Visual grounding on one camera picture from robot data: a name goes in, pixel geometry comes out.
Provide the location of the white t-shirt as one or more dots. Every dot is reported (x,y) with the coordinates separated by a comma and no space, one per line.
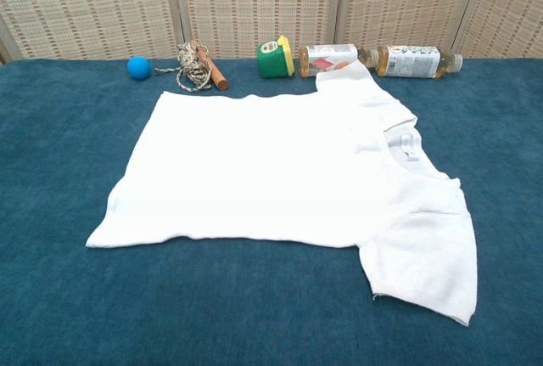
(254,162)

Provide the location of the green container with yellow lid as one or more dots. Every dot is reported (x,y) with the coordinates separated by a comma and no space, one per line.
(271,64)

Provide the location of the brown wooden stick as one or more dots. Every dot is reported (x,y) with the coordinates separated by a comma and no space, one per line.
(218,77)

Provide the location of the tea bottle with fruit label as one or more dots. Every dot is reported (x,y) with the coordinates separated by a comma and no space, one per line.
(326,54)

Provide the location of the blue table cover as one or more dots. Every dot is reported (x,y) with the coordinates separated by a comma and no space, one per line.
(254,319)

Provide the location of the woven folding screen panel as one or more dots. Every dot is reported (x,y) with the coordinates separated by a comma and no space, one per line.
(407,1)
(85,9)
(509,9)
(254,1)

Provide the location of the blue ball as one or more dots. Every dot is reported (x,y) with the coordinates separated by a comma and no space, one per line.
(139,68)

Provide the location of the tea bottle with white label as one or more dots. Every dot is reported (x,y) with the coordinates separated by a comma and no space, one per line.
(411,62)

